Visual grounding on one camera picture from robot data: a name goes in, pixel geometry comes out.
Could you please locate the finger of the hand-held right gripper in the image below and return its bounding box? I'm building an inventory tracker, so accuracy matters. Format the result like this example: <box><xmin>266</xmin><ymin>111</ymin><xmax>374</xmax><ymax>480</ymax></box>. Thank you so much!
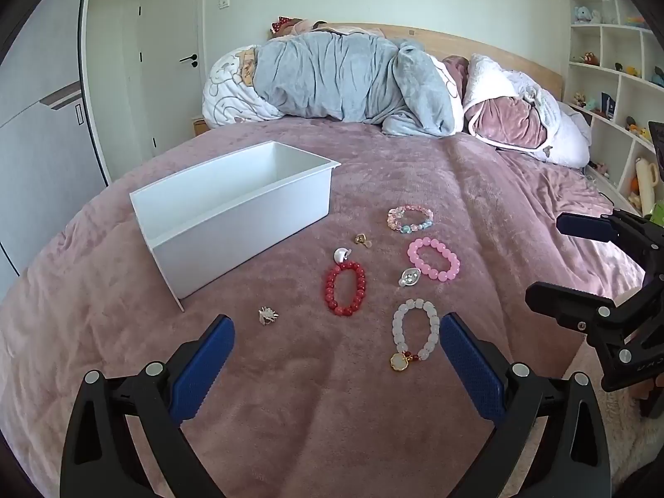
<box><xmin>556</xmin><ymin>210</ymin><xmax>641</xmax><ymax>250</ymax></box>
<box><xmin>525</xmin><ymin>281</ymin><xmax>623</xmax><ymax>343</ymax></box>

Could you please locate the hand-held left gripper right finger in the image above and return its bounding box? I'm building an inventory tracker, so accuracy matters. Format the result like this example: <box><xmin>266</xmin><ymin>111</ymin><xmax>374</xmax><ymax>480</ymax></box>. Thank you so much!
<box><xmin>440</xmin><ymin>312</ymin><xmax>613</xmax><ymax>498</ymax></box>

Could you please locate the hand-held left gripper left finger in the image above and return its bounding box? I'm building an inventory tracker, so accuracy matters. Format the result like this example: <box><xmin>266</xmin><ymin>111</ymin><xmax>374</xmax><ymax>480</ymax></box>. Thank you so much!
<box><xmin>59</xmin><ymin>314</ymin><xmax>237</xmax><ymax>498</ymax></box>

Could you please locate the white bead bracelet gold charm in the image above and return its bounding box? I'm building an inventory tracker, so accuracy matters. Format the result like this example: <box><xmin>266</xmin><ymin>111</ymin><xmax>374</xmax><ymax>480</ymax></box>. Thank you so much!
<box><xmin>390</xmin><ymin>298</ymin><xmax>441</xmax><ymax>373</ymax></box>

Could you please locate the pink bead bracelet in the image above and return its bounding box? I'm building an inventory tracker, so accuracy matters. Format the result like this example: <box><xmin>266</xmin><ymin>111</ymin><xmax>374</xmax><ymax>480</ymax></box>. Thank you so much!
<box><xmin>407</xmin><ymin>237</ymin><xmax>461</xmax><ymax>283</ymax></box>

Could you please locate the white rectangular box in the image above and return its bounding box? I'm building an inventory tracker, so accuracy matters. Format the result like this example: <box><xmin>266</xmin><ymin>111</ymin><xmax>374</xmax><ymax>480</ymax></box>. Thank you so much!
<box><xmin>129</xmin><ymin>140</ymin><xmax>342</xmax><ymax>313</ymax></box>

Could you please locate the red bead bracelet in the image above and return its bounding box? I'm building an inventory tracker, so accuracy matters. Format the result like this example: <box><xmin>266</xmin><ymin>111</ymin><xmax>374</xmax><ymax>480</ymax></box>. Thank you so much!
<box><xmin>324</xmin><ymin>262</ymin><xmax>366</xmax><ymax>317</ymax></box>

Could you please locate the multicoloured bead bracelet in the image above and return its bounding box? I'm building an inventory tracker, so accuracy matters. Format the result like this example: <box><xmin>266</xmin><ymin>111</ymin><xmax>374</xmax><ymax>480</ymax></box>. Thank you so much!
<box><xmin>387</xmin><ymin>206</ymin><xmax>435</xmax><ymax>234</ymax></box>

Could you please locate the person's right hand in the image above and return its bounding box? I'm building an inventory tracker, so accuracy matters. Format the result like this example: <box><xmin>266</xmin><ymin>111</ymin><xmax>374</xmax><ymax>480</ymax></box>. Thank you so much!
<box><xmin>635</xmin><ymin>373</ymin><xmax>664</xmax><ymax>418</ymax></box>

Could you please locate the dark panel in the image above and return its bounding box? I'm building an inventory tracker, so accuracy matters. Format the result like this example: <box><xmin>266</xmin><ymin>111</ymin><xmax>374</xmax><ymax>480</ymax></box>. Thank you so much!
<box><xmin>648</xmin><ymin>121</ymin><xmax>664</xmax><ymax>177</ymax></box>

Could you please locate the pink plush bed blanket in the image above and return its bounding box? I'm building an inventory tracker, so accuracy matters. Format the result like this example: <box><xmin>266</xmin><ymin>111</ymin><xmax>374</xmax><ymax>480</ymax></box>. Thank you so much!
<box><xmin>0</xmin><ymin>117</ymin><xmax>649</xmax><ymax>498</ymax></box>

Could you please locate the pink and white quilt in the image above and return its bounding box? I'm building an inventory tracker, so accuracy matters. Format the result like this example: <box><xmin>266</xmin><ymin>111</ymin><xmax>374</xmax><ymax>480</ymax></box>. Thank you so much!
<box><xmin>441</xmin><ymin>53</ymin><xmax>592</xmax><ymax>167</ymax></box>

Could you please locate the white shelf unit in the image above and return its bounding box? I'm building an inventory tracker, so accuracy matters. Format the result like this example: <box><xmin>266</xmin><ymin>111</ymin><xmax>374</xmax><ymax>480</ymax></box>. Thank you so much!
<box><xmin>561</xmin><ymin>0</ymin><xmax>664</xmax><ymax>216</ymax></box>

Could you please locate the cartoon print pillow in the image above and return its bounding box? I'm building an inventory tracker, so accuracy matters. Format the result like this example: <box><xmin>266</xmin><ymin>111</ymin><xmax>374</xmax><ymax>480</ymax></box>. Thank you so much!
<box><xmin>201</xmin><ymin>44</ymin><xmax>291</xmax><ymax>128</ymax></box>

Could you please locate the grey wardrobe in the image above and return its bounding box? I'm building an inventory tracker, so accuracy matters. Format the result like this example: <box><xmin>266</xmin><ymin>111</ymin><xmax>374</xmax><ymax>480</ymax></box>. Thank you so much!
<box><xmin>0</xmin><ymin>0</ymin><xmax>112</xmax><ymax>281</ymax></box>

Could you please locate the white door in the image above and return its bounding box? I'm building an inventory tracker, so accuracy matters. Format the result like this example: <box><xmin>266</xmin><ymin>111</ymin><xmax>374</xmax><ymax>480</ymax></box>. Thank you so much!
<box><xmin>139</xmin><ymin>0</ymin><xmax>205</xmax><ymax>159</ymax></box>

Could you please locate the grey blanket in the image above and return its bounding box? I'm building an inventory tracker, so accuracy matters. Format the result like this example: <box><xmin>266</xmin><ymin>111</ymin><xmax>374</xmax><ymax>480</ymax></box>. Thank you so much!
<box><xmin>254</xmin><ymin>31</ymin><xmax>457</xmax><ymax>138</ymax></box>

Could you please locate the pink pillow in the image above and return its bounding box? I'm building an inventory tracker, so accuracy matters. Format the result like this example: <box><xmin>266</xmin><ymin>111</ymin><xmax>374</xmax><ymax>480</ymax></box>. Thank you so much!
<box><xmin>290</xmin><ymin>18</ymin><xmax>385</xmax><ymax>37</ymax></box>

